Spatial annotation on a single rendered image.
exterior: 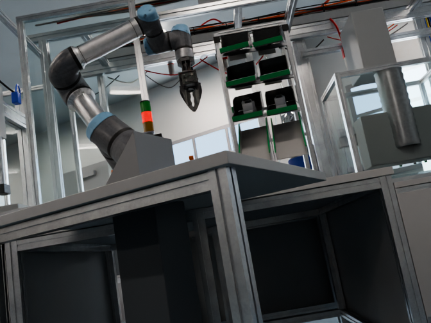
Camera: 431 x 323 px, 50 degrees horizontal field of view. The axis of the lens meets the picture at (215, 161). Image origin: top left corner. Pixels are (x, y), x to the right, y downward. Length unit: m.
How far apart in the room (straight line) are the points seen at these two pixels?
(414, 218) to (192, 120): 3.75
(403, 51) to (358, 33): 2.12
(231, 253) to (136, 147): 0.52
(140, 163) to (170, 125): 4.67
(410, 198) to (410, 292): 0.88
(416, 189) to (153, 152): 1.64
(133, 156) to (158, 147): 0.12
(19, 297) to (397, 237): 1.41
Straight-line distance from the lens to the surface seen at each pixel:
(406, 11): 3.63
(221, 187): 0.99
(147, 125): 2.21
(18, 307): 1.93
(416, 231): 2.64
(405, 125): 2.81
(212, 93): 5.77
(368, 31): 3.04
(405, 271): 1.85
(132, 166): 1.37
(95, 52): 1.85
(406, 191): 2.66
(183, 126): 5.91
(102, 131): 1.52
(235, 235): 0.97
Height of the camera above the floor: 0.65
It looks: 11 degrees up
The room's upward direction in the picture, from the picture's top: 10 degrees counter-clockwise
